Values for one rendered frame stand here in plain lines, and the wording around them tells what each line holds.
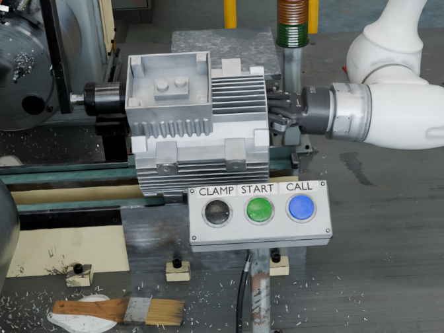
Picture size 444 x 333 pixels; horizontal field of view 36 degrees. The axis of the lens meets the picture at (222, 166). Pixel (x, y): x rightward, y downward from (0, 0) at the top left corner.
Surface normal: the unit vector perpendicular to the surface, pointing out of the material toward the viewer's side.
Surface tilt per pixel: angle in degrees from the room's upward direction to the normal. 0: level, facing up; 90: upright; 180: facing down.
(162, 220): 90
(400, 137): 103
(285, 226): 37
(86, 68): 90
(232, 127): 55
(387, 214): 0
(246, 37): 0
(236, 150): 23
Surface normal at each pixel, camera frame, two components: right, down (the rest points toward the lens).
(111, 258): 0.04, 0.55
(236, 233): -0.01, -0.34
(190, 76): -0.05, -0.55
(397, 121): -0.04, 0.25
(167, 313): -0.02, -0.82
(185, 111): 0.03, 0.83
